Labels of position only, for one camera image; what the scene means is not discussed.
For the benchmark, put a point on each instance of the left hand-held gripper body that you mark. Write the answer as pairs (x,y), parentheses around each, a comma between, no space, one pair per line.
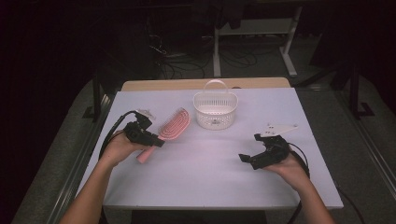
(137,132)

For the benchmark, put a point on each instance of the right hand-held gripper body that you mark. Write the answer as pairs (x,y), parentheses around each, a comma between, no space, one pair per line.
(275,151)

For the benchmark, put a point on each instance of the pink hairbrush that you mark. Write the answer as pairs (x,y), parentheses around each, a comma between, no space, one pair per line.
(176,124)

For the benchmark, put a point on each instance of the white plastic basket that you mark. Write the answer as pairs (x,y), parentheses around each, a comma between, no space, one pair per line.
(214,119)

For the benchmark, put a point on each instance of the person's left hand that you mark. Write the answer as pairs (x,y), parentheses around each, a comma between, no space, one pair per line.
(116,149)

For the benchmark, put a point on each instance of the person's right hand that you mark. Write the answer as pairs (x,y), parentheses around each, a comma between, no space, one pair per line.
(291,172)

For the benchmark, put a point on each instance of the black metal stand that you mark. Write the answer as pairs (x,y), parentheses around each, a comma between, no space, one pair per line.
(96,93)
(355,93)

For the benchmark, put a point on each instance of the wooden table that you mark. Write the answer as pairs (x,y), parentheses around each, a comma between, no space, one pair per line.
(174,84)

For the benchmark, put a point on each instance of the metal frame rail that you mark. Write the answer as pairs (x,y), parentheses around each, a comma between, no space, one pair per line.
(77,174)
(373,161)

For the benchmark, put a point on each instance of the white metal desk frame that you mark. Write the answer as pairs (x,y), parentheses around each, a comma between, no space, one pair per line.
(249,26)

